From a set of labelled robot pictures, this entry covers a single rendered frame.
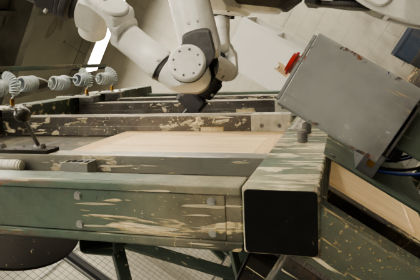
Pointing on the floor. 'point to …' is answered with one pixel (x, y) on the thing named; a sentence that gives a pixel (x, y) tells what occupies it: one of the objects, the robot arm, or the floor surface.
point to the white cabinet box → (264, 52)
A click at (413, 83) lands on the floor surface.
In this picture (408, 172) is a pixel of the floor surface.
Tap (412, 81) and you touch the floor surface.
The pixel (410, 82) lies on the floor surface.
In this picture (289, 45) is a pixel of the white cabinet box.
